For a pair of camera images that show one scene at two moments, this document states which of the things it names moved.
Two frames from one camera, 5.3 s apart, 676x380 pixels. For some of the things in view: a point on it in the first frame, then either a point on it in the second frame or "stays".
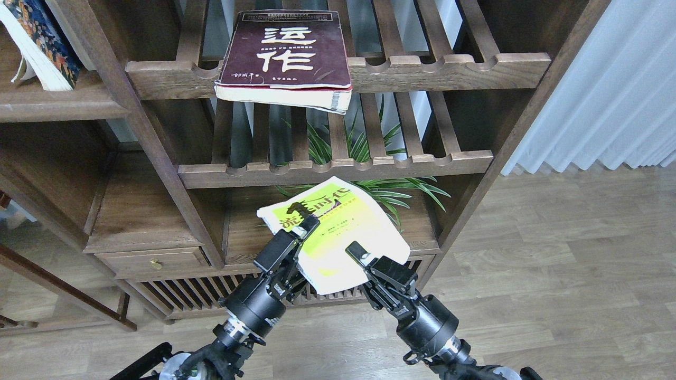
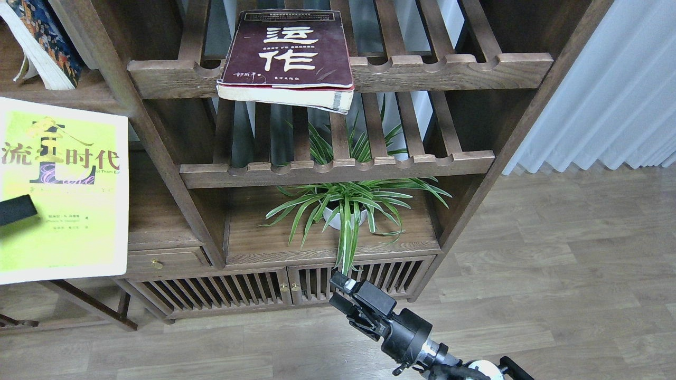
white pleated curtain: (615, 105) stays
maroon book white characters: (297, 57) stays
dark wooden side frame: (19, 258) stays
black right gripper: (425, 324) to (405, 336)
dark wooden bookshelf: (142, 187) stays
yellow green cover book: (346, 215) to (74, 163)
